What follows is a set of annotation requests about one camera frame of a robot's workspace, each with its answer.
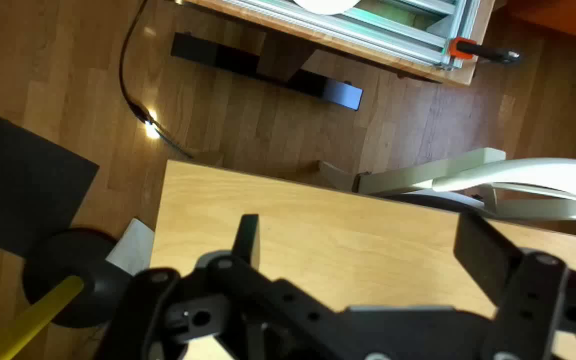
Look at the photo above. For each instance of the orange clamp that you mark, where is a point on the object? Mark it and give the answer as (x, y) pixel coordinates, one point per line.
(478, 51)

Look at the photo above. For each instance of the white curved chair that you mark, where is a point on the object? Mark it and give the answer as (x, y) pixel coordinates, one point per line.
(540, 176)

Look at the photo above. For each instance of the black round stand base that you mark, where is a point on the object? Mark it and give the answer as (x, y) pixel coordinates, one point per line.
(69, 257)

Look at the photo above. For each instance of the black floor mat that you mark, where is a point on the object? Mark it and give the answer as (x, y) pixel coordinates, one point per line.
(15, 181)

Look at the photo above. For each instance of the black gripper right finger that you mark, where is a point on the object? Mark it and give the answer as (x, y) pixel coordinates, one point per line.
(484, 252)

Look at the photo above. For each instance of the black table foot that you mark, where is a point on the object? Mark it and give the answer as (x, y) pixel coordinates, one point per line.
(268, 67)

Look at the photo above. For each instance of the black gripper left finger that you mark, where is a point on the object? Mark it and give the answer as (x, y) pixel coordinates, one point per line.
(246, 237)

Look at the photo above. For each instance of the white paper sheet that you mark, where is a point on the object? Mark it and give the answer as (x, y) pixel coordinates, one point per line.
(132, 246)

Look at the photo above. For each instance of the wooden workbench with aluminium frame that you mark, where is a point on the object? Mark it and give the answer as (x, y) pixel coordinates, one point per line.
(380, 33)

